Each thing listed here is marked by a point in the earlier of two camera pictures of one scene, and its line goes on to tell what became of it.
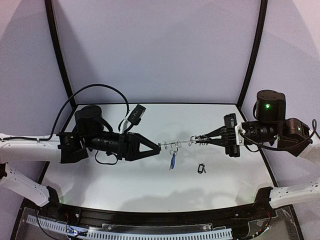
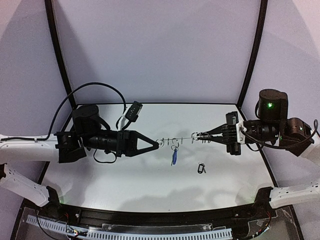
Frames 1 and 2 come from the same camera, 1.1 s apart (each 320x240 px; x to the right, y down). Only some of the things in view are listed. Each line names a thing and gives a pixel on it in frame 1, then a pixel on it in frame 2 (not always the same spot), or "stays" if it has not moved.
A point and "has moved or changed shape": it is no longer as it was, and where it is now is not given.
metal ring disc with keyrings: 202,140 has moved or changed shape
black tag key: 201,168 stays
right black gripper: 231,135 stays
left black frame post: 48,4 stays
